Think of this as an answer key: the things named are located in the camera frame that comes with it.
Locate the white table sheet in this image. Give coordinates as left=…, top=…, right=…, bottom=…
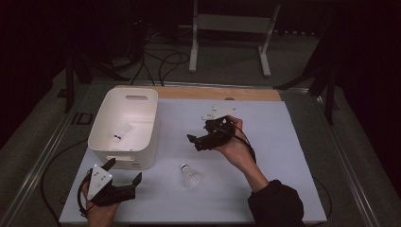
left=59, top=97, right=328, bottom=225

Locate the person's left hand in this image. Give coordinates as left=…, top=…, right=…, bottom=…
left=81, top=188, right=121, bottom=227

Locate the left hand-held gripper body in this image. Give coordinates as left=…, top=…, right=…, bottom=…
left=80, top=164, right=137, bottom=208

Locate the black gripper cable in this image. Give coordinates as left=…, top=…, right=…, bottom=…
left=220, top=126, right=257, bottom=165
left=77, top=174, right=96, bottom=218

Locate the white feather shuttlecock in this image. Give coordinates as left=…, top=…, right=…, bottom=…
left=112, top=121, right=133, bottom=144
left=180, top=163, right=204, bottom=189

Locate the black tripod stand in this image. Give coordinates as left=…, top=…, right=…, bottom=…
left=273, top=56, right=340, bottom=126
left=64, top=53, right=131, bottom=114

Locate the white metal stand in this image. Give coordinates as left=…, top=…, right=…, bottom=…
left=188, top=0, right=282, bottom=79

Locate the black floor cable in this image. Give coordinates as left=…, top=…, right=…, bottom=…
left=311, top=176, right=333, bottom=226
left=131, top=51, right=156, bottom=87
left=41, top=140, right=91, bottom=226
left=159, top=51, right=191, bottom=87

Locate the white plastic bin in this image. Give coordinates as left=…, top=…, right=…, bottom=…
left=87, top=87, right=160, bottom=170

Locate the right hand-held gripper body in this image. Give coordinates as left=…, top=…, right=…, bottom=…
left=200, top=106, right=238, bottom=151

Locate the black square floor bracket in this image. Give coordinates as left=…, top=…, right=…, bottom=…
left=71, top=112, right=94, bottom=126

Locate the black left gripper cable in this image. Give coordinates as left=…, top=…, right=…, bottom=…
left=77, top=174, right=96, bottom=218

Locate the person's right hand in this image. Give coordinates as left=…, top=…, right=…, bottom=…
left=217, top=114, right=258, bottom=174

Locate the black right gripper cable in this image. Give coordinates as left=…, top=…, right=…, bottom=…
left=220, top=126, right=257, bottom=165

